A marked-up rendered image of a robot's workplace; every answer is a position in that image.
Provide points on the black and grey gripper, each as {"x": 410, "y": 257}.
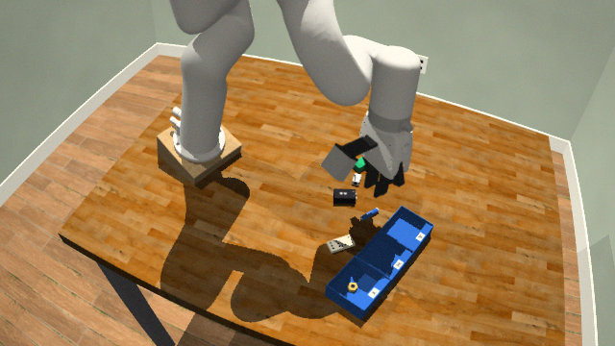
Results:
{"x": 388, "y": 158}

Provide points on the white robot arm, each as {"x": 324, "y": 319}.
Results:
{"x": 322, "y": 50}

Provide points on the blue battery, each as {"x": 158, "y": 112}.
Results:
{"x": 368, "y": 214}

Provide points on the white domino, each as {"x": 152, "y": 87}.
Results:
{"x": 341, "y": 243}

